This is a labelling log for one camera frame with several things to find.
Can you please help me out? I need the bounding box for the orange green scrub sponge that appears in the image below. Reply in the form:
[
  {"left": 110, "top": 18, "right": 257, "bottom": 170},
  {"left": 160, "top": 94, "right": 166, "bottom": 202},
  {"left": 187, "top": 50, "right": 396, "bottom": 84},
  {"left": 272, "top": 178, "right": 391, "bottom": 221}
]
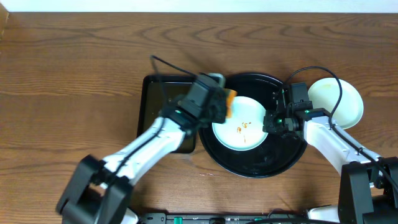
[{"left": 224, "top": 88, "right": 237, "bottom": 118}]

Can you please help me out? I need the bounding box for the light blue plate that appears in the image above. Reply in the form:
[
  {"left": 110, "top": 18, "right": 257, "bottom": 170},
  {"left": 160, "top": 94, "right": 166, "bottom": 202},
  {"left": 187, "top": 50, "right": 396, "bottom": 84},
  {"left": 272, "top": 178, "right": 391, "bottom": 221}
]
[
  {"left": 212, "top": 96, "right": 268, "bottom": 151},
  {"left": 308, "top": 78, "right": 364, "bottom": 120}
]

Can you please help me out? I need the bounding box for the yellow plate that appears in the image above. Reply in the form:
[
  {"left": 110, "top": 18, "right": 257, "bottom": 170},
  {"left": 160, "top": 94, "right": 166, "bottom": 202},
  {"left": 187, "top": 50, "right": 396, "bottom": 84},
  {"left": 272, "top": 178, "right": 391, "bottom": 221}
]
[{"left": 335, "top": 119, "right": 361, "bottom": 129}]

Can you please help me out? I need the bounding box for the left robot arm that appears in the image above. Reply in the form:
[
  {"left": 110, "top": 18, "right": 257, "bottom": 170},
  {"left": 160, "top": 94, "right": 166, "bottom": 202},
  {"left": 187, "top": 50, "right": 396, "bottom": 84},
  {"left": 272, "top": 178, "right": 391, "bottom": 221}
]
[{"left": 56, "top": 87, "right": 236, "bottom": 224}]

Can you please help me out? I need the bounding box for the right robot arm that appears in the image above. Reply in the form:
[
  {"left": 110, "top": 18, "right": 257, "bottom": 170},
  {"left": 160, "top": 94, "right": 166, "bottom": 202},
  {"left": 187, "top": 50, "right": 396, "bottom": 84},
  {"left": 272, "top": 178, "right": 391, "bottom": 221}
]
[{"left": 263, "top": 99, "right": 397, "bottom": 224}]

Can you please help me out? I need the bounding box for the black round tray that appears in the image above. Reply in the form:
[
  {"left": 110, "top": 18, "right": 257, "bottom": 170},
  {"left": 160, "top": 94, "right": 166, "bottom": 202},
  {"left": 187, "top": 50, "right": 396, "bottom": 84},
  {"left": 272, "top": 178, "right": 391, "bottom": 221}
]
[{"left": 199, "top": 72, "right": 307, "bottom": 178}]

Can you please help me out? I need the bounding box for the black rectangular water tray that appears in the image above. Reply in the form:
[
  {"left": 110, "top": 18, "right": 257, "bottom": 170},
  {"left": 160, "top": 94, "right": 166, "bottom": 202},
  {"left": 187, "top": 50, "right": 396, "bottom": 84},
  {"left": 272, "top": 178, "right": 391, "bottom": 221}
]
[{"left": 137, "top": 75, "right": 195, "bottom": 137}]

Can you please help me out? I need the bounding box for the left black cable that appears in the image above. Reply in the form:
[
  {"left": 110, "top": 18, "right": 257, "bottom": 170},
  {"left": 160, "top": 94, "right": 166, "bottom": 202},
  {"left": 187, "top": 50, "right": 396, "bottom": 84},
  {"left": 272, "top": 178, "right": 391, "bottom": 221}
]
[{"left": 108, "top": 55, "right": 200, "bottom": 187}]

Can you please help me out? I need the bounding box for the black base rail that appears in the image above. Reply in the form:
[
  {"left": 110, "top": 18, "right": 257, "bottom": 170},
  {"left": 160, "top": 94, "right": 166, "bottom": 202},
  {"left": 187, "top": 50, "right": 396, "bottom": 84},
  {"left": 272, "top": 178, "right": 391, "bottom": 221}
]
[{"left": 138, "top": 213, "right": 304, "bottom": 224}]

